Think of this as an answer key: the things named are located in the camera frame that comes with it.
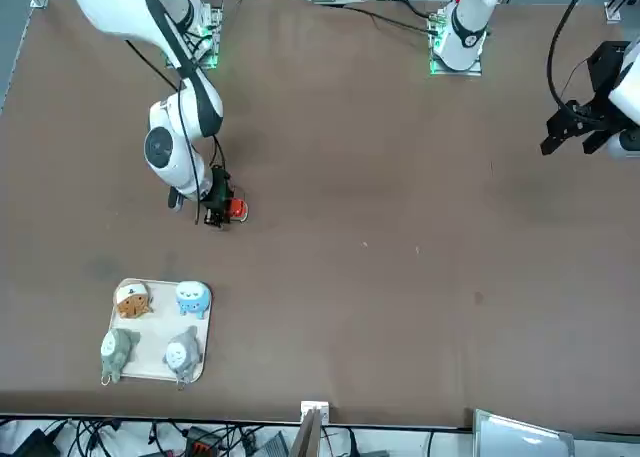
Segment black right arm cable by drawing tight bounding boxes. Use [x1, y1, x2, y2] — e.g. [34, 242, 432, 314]
[122, 39, 227, 227]
[134, 0, 227, 138]

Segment brown plush toy white hat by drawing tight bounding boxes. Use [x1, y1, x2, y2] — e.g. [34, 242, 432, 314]
[114, 282, 154, 320]

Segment grey plush toy keyring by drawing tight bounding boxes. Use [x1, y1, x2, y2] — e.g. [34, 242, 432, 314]
[162, 325, 204, 392]
[100, 327, 141, 386]

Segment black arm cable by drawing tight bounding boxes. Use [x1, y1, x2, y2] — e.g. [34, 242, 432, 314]
[134, 0, 227, 138]
[122, 39, 227, 227]
[546, 0, 597, 109]

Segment aluminium profile post with bracket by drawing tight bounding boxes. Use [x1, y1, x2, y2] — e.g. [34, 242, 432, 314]
[291, 400, 332, 457]

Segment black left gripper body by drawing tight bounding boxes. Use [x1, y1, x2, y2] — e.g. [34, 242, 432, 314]
[587, 40, 632, 133]

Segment black power adapter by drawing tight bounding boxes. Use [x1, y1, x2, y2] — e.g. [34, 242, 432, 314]
[7, 425, 57, 457]

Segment beige plastic tray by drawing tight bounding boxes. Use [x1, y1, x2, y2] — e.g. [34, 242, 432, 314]
[108, 277, 213, 382]

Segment black cable from left base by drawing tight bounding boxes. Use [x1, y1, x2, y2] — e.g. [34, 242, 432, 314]
[319, 1, 436, 33]

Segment light blue plush toy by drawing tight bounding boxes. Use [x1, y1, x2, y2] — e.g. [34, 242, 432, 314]
[175, 280, 211, 320]

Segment grey flat metal case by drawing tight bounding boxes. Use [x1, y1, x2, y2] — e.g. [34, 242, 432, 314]
[471, 407, 576, 457]

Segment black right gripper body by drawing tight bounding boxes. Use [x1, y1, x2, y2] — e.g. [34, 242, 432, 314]
[205, 166, 235, 213]

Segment orange and black connector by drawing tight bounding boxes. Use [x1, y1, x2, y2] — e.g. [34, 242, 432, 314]
[185, 425, 224, 457]

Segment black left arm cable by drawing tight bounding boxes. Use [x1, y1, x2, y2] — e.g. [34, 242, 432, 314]
[546, 0, 597, 109]

